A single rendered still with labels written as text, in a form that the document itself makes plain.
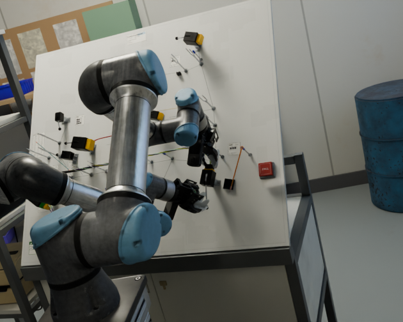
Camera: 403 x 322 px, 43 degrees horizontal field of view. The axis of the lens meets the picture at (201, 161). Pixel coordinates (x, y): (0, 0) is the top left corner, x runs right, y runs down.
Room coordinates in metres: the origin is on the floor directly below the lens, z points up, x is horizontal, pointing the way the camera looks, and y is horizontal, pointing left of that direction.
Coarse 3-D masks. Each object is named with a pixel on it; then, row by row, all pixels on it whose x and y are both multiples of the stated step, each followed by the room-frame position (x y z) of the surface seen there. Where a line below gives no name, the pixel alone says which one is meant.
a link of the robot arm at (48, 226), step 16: (64, 208) 1.03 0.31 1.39; (80, 208) 1.01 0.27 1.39; (48, 224) 0.96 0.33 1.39; (64, 224) 0.95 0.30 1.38; (80, 224) 0.96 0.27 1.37; (32, 240) 0.97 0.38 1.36; (48, 240) 0.95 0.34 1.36; (64, 240) 0.95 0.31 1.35; (48, 256) 0.95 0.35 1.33; (64, 256) 0.94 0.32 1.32; (80, 256) 0.93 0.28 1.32; (48, 272) 0.96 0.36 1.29; (64, 272) 0.95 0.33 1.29; (80, 272) 0.95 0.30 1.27
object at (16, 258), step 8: (8, 248) 2.34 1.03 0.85; (16, 248) 2.31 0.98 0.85; (16, 256) 2.21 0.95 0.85; (0, 264) 2.19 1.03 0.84; (16, 264) 2.17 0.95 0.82; (0, 272) 2.16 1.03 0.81; (0, 280) 2.14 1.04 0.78; (24, 280) 2.18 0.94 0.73; (0, 288) 2.13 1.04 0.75; (8, 288) 2.12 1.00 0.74; (24, 288) 2.16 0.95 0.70; (32, 288) 2.21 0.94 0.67; (0, 296) 2.12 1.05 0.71; (8, 296) 2.11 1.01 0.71
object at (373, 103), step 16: (400, 80) 3.66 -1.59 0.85; (368, 96) 3.44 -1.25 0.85; (384, 96) 3.33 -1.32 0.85; (400, 96) 3.22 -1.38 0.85; (368, 112) 3.36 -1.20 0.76; (384, 112) 3.26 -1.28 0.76; (400, 112) 3.21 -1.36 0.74; (368, 128) 3.38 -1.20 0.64; (384, 128) 3.27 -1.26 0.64; (400, 128) 3.22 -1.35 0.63; (368, 144) 3.41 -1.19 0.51; (384, 144) 3.29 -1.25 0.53; (400, 144) 3.22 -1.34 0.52; (368, 160) 3.45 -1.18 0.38; (384, 160) 3.30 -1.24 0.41; (400, 160) 3.23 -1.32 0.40; (368, 176) 3.50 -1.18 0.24; (384, 176) 3.31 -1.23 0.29; (400, 176) 3.23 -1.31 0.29; (384, 192) 3.33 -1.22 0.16; (400, 192) 3.25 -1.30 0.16; (384, 208) 3.35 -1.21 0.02; (400, 208) 3.26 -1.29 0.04
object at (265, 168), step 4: (260, 164) 1.75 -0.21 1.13; (264, 164) 1.75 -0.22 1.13; (268, 164) 1.74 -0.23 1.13; (272, 164) 1.74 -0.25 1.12; (260, 168) 1.75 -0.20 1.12; (264, 168) 1.74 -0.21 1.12; (268, 168) 1.73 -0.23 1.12; (272, 168) 1.73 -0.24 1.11; (260, 172) 1.74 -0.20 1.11; (264, 172) 1.73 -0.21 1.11; (268, 172) 1.72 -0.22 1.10; (272, 172) 1.72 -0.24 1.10; (260, 176) 1.74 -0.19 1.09
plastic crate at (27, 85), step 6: (30, 78) 4.24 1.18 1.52; (6, 84) 4.28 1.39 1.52; (24, 84) 4.09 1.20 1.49; (30, 84) 4.17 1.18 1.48; (0, 90) 4.08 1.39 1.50; (6, 90) 4.07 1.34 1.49; (24, 90) 4.06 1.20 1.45; (30, 90) 4.15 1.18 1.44; (0, 96) 4.08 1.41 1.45; (6, 96) 4.07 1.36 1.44; (12, 96) 4.06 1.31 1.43
